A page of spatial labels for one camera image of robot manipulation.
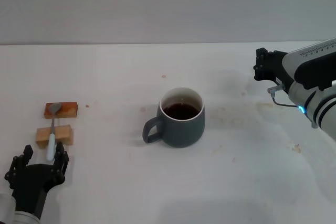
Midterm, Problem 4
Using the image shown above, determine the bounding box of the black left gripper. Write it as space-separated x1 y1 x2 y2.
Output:
4 141 70 215

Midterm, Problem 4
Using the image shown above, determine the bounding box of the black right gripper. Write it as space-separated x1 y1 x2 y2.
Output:
253 47 296 91

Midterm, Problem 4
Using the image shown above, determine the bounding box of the blue handled metal spoon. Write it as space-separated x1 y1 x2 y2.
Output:
46 102 63 162

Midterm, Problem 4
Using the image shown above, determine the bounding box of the grey ceramic cup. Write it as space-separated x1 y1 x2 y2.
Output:
142 87 206 148

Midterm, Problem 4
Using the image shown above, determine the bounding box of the light notched wooden block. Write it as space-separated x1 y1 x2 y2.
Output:
35 124 74 150

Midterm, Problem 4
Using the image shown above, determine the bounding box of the reddish brown wooden block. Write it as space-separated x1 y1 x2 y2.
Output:
43 101 79 119

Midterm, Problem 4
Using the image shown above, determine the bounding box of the dark coffee liquid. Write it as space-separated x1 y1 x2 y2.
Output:
161 103 202 121

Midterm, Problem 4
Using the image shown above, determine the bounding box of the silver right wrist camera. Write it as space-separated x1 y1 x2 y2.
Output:
284 38 336 91

